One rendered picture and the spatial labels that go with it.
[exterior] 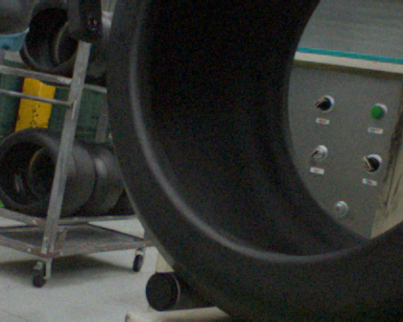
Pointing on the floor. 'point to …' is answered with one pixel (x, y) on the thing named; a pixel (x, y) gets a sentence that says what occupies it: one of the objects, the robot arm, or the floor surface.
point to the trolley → (58, 153)
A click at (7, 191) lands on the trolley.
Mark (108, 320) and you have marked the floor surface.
